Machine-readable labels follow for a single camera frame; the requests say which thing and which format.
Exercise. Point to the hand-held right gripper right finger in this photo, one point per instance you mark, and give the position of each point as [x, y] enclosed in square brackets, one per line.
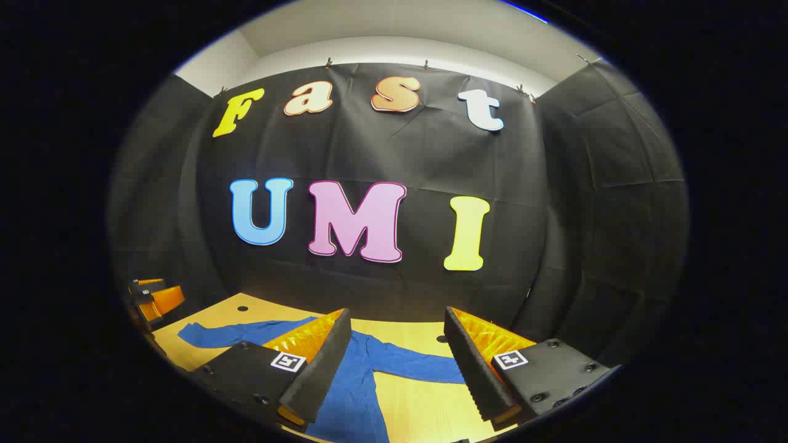
[471, 369]

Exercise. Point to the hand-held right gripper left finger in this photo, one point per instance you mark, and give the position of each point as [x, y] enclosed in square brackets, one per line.
[326, 369]

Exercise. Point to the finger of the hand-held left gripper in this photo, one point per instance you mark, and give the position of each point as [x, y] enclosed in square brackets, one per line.
[148, 287]
[163, 301]

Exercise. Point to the blue button shirt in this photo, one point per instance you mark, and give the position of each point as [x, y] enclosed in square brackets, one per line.
[351, 394]

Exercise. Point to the black backdrop cloth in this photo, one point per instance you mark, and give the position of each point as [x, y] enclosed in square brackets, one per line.
[400, 154]

